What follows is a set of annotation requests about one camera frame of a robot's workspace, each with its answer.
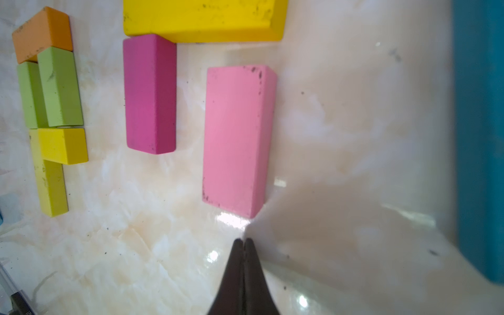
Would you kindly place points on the magenta long block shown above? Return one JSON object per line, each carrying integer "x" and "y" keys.
{"x": 150, "y": 83}

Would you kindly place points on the yellow green block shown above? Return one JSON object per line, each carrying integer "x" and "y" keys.
{"x": 49, "y": 178}

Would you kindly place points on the orange long block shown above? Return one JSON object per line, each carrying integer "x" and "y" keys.
{"x": 48, "y": 28}

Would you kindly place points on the teal long block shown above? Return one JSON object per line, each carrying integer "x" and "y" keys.
{"x": 478, "y": 99}

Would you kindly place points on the light pink block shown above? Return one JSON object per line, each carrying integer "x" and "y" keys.
{"x": 240, "y": 102}

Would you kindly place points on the lime green block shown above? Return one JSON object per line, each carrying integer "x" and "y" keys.
{"x": 60, "y": 87}
{"x": 31, "y": 92}

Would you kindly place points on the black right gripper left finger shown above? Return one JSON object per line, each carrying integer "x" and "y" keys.
{"x": 230, "y": 293}

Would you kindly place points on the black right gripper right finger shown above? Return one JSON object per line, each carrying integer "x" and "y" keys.
{"x": 257, "y": 297}

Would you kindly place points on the yellow long block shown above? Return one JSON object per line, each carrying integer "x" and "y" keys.
{"x": 66, "y": 146}
{"x": 206, "y": 21}

